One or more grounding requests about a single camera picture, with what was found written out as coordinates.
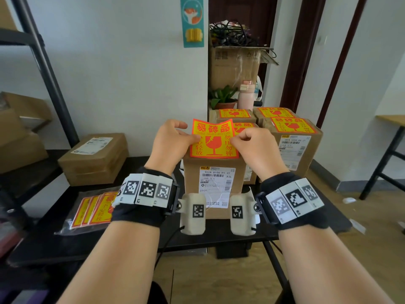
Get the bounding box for person's right hand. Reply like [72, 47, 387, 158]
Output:
[230, 127, 290, 181]

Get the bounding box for person's left hand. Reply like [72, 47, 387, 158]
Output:
[145, 119, 202, 176]

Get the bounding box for small cardboard parcel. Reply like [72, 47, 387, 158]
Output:
[253, 107, 298, 121]

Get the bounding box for stack of cardboard boxes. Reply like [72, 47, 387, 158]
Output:
[58, 133, 129, 187]

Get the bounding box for stack of red yellow stickers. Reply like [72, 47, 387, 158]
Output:
[71, 191, 118, 228]

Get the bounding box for clear plastic bag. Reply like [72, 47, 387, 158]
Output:
[54, 186, 122, 236]

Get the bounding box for pile of cardboard boxes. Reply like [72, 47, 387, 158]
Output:
[0, 91, 53, 174]

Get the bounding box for large plain cardboard box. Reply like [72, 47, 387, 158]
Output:
[0, 0, 16, 30]

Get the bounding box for person's right forearm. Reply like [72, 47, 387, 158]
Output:
[278, 226, 394, 304]

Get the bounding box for person's black trousers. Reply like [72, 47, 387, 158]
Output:
[148, 281, 297, 304]

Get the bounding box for black wristband white markers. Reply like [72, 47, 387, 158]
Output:
[111, 167, 180, 228]
[255, 172, 329, 231]

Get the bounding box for pink water bottle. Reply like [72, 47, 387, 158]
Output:
[237, 80, 256, 111]

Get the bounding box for white plastic bag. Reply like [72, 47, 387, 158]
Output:
[254, 76, 264, 102]

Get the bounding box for potted green plant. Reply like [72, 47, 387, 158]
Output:
[208, 85, 238, 110]

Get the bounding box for wood-top desk black legs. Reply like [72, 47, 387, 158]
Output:
[359, 114, 405, 201]

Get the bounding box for black metal shelf rack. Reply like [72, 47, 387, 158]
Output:
[0, 0, 80, 238]

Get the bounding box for black camera cable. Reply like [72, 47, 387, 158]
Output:
[155, 226, 186, 269]

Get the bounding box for thick dark brown door frame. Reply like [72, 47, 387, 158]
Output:
[280, 0, 327, 114]

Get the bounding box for yellow wall holder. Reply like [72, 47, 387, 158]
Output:
[185, 27, 204, 43]

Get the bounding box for bundle of black cables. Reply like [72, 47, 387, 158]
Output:
[210, 20, 278, 59]

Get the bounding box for thin dark brown door frame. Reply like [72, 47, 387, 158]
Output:
[316, 0, 368, 129]

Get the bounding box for large open box with cables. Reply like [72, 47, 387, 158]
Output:
[208, 0, 279, 92]

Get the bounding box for teal wall poster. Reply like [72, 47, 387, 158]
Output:
[180, 0, 205, 49]

